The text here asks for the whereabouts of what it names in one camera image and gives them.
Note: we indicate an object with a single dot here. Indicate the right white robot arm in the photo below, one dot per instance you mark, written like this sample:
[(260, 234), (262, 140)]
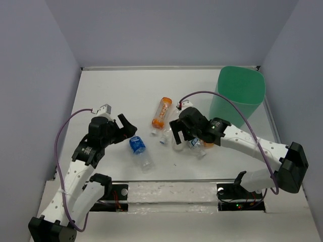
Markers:
[(286, 165)]

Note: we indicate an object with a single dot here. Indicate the blue label Pocari bottle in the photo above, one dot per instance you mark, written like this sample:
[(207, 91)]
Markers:
[(141, 155)]

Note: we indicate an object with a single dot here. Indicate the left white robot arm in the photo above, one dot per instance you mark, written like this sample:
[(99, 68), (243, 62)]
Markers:
[(67, 213)]

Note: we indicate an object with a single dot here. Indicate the clear plastic bottle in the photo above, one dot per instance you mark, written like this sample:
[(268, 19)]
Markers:
[(167, 137)]

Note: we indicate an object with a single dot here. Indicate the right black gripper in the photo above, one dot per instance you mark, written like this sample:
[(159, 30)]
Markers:
[(177, 125)]

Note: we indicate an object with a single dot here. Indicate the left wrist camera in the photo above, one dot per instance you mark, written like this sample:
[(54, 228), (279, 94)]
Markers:
[(105, 111)]

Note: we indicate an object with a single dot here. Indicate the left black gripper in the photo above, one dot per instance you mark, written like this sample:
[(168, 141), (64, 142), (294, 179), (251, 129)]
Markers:
[(128, 130)]

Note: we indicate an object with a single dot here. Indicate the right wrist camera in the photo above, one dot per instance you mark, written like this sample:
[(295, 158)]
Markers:
[(184, 104)]

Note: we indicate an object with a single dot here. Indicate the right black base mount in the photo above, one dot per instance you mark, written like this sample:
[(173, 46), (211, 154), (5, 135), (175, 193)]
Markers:
[(233, 198)]

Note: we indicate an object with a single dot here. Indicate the tall orange label bottle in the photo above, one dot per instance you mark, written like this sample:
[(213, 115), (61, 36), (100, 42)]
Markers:
[(158, 121)]

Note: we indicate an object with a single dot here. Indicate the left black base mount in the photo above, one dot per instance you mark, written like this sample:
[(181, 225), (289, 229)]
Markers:
[(115, 201)]

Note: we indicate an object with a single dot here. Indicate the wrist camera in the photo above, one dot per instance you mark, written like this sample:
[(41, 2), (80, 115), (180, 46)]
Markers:
[(105, 111), (184, 104)]

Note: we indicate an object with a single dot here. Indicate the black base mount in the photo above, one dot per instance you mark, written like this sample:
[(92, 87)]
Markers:
[(115, 201), (233, 198)]

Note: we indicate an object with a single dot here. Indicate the green plastic bin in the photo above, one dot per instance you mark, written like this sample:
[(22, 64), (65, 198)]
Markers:
[(245, 88)]

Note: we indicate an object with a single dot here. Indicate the blue green label bottle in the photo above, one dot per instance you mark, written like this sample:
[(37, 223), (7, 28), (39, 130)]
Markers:
[(195, 145)]

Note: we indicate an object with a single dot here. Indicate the small orange juice bottle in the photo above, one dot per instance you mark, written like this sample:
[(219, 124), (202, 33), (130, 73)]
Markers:
[(208, 145)]

